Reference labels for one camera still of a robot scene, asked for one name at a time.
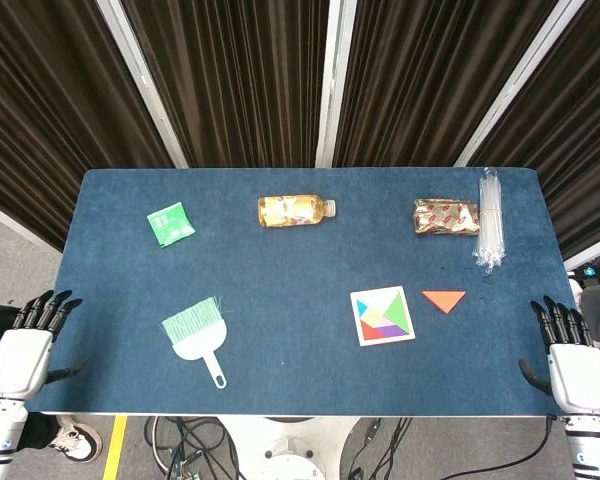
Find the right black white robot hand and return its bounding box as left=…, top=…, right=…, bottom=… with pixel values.
left=517, top=294, right=600, bottom=416

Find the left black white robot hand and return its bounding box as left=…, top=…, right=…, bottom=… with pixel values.
left=0, top=289, right=87, bottom=401

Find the orange triangle piece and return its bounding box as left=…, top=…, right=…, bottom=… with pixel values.
left=421, top=290, right=467, bottom=316

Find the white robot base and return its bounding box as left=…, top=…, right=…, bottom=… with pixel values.
left=219, top=415, right=372, bottom=480

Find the green bristle white hand brush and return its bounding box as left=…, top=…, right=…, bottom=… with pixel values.
left=160, top=296, right=229, bottom=390

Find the white black sneaker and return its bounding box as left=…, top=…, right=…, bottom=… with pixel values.
left=48, top=418, right=104, bottom=463

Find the black device with teal lights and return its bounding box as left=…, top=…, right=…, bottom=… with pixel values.
left=567, top=253, right=600, bottom=290

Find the long yellow floor tape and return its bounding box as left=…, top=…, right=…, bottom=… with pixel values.
left=102, top=415, right=129, bottom=480

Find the bundle of clear straws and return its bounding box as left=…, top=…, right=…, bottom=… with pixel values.
left=472, top=167, right=508, bottom=274

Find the green sachet packet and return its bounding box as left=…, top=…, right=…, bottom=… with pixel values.
left=146, top=201, right=197, bottom=249

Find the wooden tangram puzzle tray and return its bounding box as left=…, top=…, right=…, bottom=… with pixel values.
left=349, top=285, right=417, bottom=348

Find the gold foil wrapped package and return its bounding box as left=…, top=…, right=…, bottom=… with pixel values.
left=411, top=198, right=482, bottom=238

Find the brown pleated curtain panel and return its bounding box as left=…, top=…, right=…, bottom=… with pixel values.
left=121, top=0, right=331, bottom=169
left=467, top=0, right=600, bottom=261
left=332, top=0, right=562, bottom=169
left=0, top=0, right=175, bottom=253

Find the blue felt table mat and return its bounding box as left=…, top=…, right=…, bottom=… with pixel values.
left=32, top=167, right=594, bottom=417

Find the amber drink plastic bottle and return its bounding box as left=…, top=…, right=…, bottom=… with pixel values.
left=257, top=194, right=338, bottom=229

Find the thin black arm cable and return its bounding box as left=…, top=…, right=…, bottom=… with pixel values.
left=479, top=413, right=567, bottom=480

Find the black floor cable bundle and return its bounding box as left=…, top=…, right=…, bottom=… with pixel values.
left=344, top=417, right=416, bottom=480
left=144, top=415, right=244, bottom=480

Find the white partition frame post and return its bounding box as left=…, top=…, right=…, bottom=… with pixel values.
left=314, top=0, right=357, bottom=169
left=96, top=0, right=189, bottom=170
left=453, top=0, right=590, bottom=168

